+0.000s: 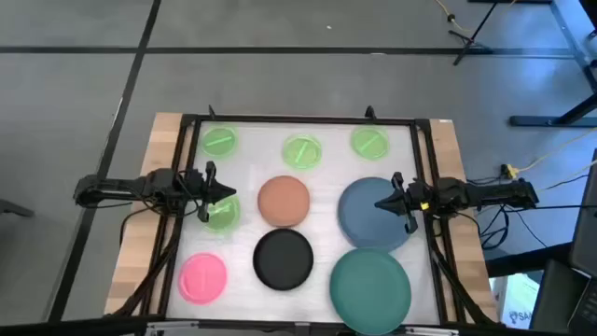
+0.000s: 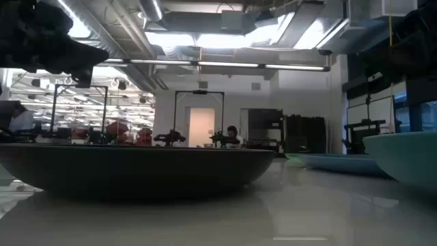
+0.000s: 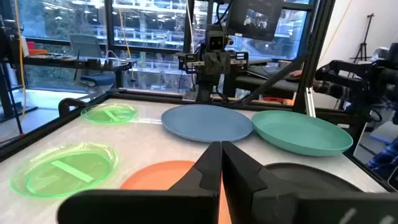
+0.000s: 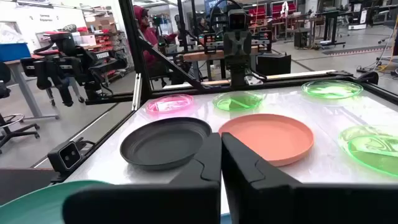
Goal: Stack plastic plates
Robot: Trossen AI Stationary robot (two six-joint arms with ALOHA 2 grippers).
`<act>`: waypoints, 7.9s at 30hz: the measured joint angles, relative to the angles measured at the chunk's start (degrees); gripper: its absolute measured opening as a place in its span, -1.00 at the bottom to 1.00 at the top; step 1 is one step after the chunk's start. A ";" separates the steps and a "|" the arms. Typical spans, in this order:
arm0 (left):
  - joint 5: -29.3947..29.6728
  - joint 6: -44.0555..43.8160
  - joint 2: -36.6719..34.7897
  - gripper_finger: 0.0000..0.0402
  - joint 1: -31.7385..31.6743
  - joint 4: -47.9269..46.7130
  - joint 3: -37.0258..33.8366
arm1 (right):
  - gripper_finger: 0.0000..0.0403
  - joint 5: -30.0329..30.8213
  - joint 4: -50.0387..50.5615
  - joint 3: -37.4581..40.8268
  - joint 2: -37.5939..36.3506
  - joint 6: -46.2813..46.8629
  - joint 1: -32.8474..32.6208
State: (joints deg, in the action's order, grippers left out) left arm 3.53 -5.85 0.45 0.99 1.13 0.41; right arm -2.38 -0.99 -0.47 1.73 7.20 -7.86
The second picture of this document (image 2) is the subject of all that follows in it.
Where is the black cabinet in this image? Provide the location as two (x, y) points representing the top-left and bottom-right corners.
(285, 115), (327, 154)

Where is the black rolling stand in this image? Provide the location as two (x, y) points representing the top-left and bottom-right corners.
(343, 94), (386, 154)

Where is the long ceiling light bar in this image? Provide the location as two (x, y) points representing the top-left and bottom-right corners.
(102, 57), (331, 72)

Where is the pale door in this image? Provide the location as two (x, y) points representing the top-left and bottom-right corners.
(188, 107), (216, 148)

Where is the black plastic plate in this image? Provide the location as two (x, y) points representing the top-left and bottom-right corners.
(0, 142), (277, 201)

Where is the black gantry frame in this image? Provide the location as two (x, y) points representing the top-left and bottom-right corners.
(173, 90), (225, 137)
(50, 83), (109, 137)

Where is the glass window wall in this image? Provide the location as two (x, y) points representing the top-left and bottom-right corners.
(392, 81), (437, 133)

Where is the seated person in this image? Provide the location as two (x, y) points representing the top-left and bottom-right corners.
(226, 125), (244, 148)

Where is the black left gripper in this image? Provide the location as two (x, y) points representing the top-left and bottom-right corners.
(0, 0), (110, 89)

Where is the translucent green plastic plate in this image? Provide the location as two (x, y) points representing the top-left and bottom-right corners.
(285, 152), (310, 168)

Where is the grey ceiling box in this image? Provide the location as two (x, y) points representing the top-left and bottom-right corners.
(221, 10), (244, 31)

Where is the black shelving rack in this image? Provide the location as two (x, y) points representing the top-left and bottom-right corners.
(247, 109), (285, 153)

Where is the dark computer monitor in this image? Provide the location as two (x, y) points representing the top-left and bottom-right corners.
(0, 100), (20, 131)

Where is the silver ventilation duct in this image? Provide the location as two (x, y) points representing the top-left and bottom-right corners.
(138, 0), (164, 23)

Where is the person at monitor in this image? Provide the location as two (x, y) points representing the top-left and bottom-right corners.
(8, 102), (35, 134)

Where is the red machine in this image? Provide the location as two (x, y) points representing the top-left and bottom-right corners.
(136, 128), (154, 146)
(105, 121), (130, 144)

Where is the blue plastic plate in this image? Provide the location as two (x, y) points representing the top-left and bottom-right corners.
(300, 153), (390, 178)

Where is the teal plastic plate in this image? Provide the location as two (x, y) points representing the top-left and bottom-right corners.
(362, 131), (437, 191)

